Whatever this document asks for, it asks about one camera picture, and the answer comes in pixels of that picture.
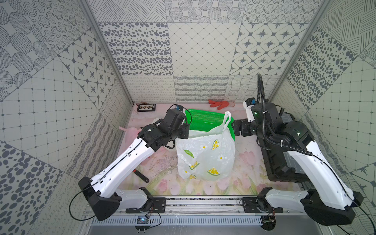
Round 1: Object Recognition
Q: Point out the pink peach-print plastic bag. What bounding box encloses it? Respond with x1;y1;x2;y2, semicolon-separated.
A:
117;127;142;157

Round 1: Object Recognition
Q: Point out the floral pink table mat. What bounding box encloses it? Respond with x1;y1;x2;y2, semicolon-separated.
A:
119;103;301;196

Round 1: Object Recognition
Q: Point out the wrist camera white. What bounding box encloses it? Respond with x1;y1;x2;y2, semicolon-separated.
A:
174;104;185;112
243;98;256;122

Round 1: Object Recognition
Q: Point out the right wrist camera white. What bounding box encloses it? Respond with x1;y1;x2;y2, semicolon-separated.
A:
243;98;256;122

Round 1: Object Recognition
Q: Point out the green plastic basket tray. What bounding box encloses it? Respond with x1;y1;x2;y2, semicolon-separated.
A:
185;109;225;132

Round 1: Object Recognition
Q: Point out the red black pipe wrench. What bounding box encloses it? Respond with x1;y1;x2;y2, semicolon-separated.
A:
133;169;150;183

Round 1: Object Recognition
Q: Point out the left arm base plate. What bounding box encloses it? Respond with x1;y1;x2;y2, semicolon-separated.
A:
126;197;166;213

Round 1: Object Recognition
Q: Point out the black toolbox yellow handle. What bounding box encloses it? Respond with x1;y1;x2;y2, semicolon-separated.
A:
256;108;312;183

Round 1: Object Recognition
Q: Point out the black terminal strip block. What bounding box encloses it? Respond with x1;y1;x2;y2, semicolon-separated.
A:
137;103;156;112

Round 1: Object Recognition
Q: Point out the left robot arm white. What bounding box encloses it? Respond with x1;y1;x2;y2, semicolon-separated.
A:
78;104;191;221

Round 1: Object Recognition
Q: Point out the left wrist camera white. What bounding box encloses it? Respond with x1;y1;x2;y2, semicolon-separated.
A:
174;104;185;112

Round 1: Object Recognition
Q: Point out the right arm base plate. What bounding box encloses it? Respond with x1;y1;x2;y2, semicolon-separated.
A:
240;197;284;213

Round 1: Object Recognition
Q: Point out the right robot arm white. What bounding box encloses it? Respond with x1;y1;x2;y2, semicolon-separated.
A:
232;75;364;230

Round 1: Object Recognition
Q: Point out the white lemon-print plastic bag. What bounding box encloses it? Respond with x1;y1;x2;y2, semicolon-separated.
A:
176;111;236;181

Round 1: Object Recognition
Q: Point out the aluminium mounting rail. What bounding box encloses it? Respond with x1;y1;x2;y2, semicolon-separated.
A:
82;195;327;218

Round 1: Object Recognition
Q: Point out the red object at wall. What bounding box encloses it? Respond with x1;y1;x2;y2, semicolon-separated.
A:
208;100;230;110

